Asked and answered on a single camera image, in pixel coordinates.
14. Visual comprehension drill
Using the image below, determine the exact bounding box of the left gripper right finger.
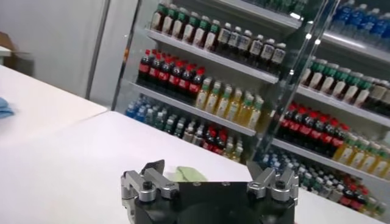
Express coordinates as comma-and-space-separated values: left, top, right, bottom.
246, 161, 300, 204

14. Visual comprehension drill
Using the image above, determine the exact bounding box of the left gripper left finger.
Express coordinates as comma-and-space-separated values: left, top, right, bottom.
120, 159, 180, 203

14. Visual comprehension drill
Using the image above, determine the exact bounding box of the light green t-shirt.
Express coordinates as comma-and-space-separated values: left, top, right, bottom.
173, 166, 210, 183

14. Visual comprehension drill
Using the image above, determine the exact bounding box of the white cap dark drink bottle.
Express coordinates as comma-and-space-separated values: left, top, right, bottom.
303, 170, 314, 189
193, 127, 204, 147
313, 173, 324, 194
332, 182, 344, 203
174, 119, 185, 138
183, 123, 195, 143
322, 178, 334, 198
164, 114, 176, 135

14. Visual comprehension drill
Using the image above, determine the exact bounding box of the white cooler shelf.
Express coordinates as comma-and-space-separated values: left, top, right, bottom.
321, 30, 390, 64
210, 0, 303, 30
297, 85, 390, 128
146, 29, 280, 85
129, 81, 257, 137
271, 137, 390, 185

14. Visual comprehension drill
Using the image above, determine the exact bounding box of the green cap tea bottle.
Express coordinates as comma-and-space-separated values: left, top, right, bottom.
308, 59, 326, 89
182, 11, 199, 43
342, 72, 363, 103
203, 19, 221, 52
161, 4, 177, 36
192, 15, 210, 48
300, 60, 314, 86
151, 3, 167, 33
353, 75, 375, 108
171, 7, 188, 39
319, 63, 339, 94
331, 67, 351, 99

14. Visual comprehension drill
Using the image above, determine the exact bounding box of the white cap dark label bottle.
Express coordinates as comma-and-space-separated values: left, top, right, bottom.
248, 34, 264, 65
237, 29, 253, 60
259, 38, 275, 69
227, 26, 243, 57
270, 42, 287, 74
216, 23, 232, 53

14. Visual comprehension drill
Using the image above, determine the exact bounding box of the white cap beige label bottle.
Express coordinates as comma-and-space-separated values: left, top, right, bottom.
379, 85, 390, 115
365, 80, 388, 112

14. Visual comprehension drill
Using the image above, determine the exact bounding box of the white beverage display cooler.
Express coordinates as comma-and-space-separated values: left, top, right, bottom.
252, 0, 390, 220
111, 0, 305, 165

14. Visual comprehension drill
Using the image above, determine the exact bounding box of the glass cooler door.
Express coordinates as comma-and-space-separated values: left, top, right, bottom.
85, 0, 143, 112

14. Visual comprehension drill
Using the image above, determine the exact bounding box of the crumpled light blue shirt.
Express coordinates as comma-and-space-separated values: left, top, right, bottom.
0, 96, 15, 119

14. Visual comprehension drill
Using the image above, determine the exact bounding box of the brown cardboard box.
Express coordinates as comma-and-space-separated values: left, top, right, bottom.
0, 30, 19, 69

